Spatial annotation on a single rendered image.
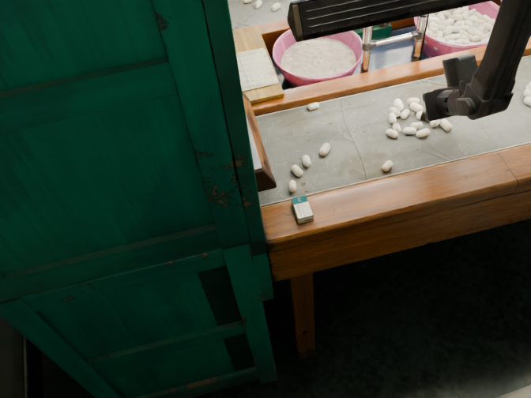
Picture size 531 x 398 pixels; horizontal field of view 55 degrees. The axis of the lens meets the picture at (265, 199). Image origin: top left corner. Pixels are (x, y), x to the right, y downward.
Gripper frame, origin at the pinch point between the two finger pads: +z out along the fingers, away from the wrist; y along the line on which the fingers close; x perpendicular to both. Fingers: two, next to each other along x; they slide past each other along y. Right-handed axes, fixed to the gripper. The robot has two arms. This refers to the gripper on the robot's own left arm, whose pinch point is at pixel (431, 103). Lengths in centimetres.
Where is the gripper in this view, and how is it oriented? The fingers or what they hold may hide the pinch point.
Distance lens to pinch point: 134.7
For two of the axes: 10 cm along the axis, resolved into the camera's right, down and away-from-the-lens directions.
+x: 2.0, 9.6, 2.0
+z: -1.1, -1.8, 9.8
